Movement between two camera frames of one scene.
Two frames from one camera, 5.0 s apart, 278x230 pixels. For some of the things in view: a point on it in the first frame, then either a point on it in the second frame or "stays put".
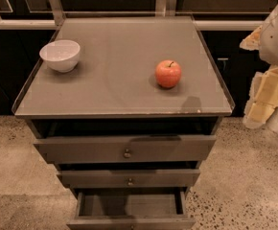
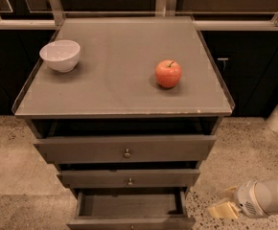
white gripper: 277,43 to 244,195
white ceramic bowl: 61,56 stays put
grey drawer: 131,209 stays put
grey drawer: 129,178 stays put
